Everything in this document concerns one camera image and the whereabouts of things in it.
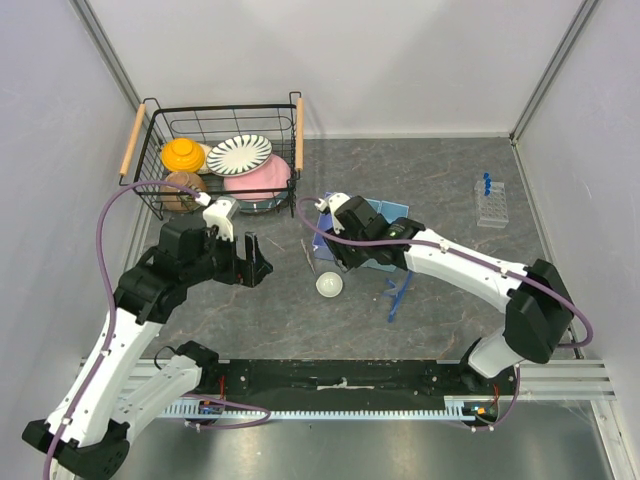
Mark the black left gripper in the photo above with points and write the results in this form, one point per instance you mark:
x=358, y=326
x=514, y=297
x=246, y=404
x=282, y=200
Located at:
x=249, y=271

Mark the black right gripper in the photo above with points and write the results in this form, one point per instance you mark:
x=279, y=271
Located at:
x=345, y=260

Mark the light blue front bin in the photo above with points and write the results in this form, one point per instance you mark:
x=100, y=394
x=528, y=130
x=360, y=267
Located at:
x=390, y=211

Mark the clear acrylic tube rack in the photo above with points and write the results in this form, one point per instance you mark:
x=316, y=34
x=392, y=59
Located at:
x=491, y=211

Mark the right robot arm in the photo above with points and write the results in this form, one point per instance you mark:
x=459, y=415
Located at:
x=532, y=298

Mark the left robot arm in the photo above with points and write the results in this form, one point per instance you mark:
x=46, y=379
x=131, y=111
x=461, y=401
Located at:
x=91, y=431

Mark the white dome lid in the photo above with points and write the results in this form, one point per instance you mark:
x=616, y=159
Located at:
x=329, y=284

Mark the pink plate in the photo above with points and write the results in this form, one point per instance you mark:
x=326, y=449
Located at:
x=261, y=183

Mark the brown ceramic bowl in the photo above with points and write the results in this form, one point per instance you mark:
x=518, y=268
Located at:
x=176, y=200

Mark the cream bowl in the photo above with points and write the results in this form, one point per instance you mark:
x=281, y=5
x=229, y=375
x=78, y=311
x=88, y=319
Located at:
x=204, y=169

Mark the striped white plate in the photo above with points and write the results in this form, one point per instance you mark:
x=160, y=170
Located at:
x=239, y=155

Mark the yellow bowl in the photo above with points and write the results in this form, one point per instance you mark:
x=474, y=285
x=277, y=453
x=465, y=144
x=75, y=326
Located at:
x=183, y=155

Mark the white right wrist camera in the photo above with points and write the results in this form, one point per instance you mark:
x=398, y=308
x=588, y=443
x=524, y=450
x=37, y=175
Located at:
x=329, y=207

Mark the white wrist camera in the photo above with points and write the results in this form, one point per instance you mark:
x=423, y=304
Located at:
x=329, y=207
x=219, y=213

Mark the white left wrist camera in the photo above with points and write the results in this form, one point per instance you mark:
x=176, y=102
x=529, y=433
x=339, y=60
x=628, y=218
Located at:
x=219, y=213

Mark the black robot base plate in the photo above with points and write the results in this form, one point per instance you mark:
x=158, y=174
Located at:
x=343, y=384

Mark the black wire basket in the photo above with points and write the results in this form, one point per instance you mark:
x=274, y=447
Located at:
x=155, y=126

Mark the light blue cable duct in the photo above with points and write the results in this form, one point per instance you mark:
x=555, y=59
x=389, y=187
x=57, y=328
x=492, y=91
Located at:
x=192, y=409

